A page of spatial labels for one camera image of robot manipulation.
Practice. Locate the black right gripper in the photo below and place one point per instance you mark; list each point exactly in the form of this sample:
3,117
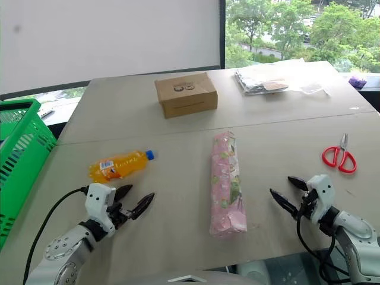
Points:
307,203

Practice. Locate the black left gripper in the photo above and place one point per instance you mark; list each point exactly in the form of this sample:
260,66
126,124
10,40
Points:
118,214

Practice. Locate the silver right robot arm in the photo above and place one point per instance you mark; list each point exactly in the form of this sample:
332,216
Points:
356,234

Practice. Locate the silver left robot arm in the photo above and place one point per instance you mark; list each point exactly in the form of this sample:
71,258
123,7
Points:
63,255

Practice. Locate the green plastic basket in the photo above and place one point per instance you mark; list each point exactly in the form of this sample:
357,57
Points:
20,154

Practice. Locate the orange soda bottle blue cap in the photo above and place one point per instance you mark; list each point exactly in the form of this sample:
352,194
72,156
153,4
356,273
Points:
121,165

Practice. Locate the pink floral wrapped package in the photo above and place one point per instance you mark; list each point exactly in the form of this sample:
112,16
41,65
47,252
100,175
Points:
227,184

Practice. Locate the grey rounded robot torso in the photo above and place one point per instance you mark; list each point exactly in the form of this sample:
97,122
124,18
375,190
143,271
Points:
184,277

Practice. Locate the clear plastic bags stack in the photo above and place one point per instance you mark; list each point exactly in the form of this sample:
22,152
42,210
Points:
267,81

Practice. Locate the brown cardboard box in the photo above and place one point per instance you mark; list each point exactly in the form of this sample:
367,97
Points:
185,95

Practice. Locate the purple object on sill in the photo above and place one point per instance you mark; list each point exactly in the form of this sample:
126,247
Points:
357,81

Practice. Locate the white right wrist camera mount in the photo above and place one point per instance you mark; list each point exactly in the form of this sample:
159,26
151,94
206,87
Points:
322,196

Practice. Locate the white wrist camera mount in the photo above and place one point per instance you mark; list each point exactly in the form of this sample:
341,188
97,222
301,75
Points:
98,205
322,196

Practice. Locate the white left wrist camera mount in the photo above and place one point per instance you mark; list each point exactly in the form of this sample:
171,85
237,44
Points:
98,205

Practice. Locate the black window frame post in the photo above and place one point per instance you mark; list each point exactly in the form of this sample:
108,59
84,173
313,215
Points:
222,34

